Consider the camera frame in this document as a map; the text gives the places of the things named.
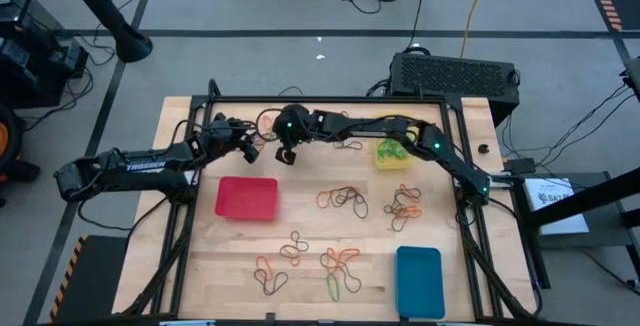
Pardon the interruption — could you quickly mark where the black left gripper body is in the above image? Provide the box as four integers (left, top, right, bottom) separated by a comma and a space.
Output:
202, 119, 260, 165

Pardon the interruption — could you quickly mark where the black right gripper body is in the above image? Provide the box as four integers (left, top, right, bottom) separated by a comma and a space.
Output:
273, 104, 314, 166

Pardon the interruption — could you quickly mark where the red plastic basket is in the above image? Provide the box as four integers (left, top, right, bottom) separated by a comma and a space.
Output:
213, 175, 279, 223

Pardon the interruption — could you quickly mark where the yellow plastic basket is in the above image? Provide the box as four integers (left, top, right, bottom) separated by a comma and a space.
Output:
373, 113, 417, 171

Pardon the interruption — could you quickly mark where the black floor stand pole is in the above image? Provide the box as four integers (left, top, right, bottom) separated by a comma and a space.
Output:
52, 0, 154, 65

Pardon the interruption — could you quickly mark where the black computer case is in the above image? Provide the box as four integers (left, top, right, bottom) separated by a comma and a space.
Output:
388, 51, 520, 127

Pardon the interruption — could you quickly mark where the blue plastic basket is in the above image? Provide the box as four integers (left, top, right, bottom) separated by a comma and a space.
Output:
394, 245, 446, 321

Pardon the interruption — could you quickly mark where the black equipment cart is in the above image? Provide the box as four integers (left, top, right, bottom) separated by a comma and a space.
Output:
0, 0, 90, 110

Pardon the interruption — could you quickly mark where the orange black wheeled machine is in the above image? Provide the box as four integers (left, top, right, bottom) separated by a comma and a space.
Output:
0, 103, 41, 207

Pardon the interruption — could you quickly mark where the black power adapter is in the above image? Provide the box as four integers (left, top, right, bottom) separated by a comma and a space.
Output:
502, 157, 539, 176

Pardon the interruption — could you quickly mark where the white printed sheet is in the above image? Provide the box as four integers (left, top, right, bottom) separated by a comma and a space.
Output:
522, 176, 590, 236

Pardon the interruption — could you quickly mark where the black metal beam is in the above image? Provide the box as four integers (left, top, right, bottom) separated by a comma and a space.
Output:
519, 164, 640, 228

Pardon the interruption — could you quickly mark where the dark grey floor platform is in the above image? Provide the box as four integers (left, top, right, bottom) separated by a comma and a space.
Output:
509, 169, 640, 287

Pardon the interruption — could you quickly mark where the grey device edge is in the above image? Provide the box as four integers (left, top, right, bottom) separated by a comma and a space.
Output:
619, 55, 640, 102

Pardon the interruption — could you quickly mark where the black aluminium table frame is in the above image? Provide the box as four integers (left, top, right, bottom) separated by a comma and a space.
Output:
119, 78, 546, 320

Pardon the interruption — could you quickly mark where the black hanging cable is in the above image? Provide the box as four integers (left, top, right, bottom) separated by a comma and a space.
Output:
403, 0, 430, 52

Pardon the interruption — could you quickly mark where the yellow hanging cable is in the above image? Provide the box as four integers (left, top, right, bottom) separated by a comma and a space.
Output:
458, 0, 494, 60

